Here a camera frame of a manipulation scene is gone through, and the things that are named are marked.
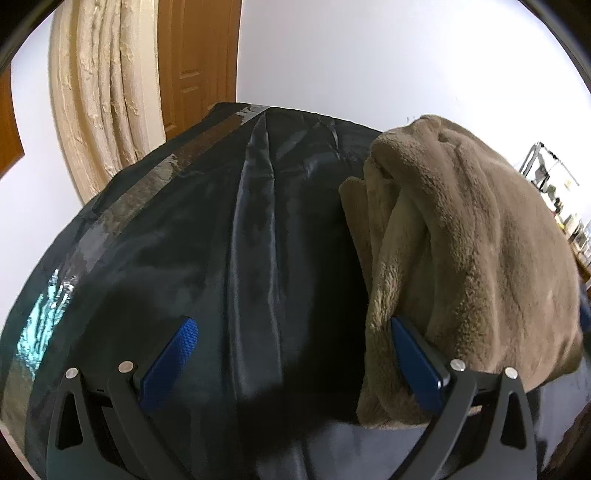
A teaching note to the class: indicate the cluttered shelf rack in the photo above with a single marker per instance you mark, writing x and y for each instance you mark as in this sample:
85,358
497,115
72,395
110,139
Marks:
581,253

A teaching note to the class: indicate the brown fleece sweater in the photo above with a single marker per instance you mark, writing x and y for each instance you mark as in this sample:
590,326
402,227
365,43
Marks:
485,254

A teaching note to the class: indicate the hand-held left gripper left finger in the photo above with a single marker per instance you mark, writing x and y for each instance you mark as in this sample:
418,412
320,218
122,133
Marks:
171,364

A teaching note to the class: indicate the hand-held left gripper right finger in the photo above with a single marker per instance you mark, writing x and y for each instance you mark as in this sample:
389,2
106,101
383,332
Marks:
415,364

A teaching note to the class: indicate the wooden wardrobe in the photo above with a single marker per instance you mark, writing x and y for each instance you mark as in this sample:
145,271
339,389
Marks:
9,124

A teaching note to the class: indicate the black bed sheet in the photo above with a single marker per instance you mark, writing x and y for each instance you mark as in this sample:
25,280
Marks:
231,230

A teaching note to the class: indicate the wooden panel door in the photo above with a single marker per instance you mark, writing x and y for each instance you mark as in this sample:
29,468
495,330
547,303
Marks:
198,60

